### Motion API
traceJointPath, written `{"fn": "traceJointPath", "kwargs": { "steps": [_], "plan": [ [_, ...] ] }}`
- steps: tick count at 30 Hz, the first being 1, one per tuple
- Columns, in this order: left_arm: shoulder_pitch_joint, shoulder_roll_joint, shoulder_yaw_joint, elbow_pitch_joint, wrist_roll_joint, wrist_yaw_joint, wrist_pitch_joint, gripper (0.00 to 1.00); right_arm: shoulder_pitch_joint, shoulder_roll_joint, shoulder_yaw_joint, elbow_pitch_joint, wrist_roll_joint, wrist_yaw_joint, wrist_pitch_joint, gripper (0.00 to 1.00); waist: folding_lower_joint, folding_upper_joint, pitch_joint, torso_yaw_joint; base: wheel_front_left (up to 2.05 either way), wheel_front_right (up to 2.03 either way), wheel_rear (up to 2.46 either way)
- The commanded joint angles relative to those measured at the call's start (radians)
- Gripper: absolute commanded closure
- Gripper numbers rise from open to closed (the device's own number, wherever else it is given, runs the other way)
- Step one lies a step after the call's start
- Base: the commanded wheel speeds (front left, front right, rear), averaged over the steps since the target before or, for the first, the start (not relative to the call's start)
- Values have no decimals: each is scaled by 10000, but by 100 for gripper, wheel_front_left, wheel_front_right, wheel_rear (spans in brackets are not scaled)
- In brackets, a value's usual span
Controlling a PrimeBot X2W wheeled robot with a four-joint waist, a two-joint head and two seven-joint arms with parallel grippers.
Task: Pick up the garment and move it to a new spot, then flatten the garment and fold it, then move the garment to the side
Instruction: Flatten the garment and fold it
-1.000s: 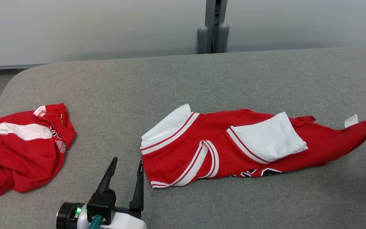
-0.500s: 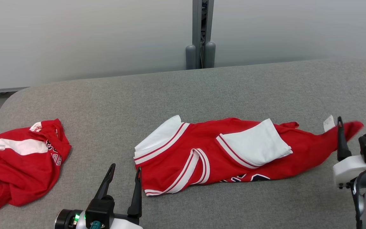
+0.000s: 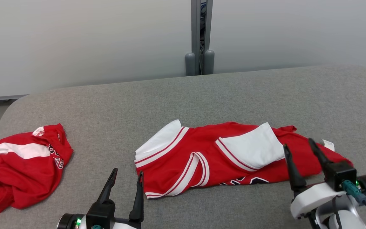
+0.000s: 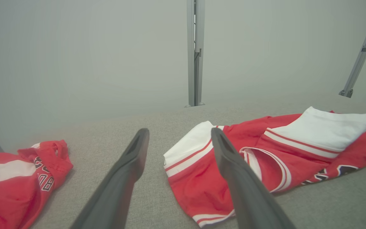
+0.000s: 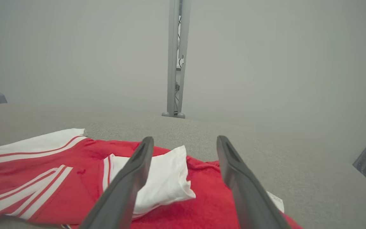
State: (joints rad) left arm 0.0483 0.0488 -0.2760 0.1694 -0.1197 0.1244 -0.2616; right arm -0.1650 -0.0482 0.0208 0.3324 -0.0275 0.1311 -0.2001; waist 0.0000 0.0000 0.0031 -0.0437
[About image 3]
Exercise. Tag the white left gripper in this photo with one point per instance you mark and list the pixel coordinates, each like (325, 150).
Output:
(127, 224)

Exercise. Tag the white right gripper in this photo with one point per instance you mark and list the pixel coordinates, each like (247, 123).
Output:
(313, 197)

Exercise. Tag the red white jersey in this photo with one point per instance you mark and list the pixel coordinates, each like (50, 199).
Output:
(183, 152)
(27, 178)

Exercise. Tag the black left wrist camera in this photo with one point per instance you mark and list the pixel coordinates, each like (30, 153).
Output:
(100, 213)

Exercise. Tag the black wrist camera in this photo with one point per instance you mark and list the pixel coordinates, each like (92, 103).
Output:
(338, 173)
(100, 213)

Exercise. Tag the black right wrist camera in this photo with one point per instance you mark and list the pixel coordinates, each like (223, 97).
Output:
(338, 173)

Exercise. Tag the teal left camera connector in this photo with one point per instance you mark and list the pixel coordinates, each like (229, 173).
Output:
(96, 227)

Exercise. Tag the teal camera connector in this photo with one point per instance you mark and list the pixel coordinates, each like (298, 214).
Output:
(353, 189)
(96, 227)

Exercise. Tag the teal right camera connector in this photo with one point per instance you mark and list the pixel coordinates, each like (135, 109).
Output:
(353, 189)

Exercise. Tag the grey partition post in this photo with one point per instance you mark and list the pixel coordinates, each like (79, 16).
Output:
(209, 62)
(195, 31)

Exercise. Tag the grey partition base rail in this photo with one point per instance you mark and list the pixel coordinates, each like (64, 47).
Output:
(2, 97)

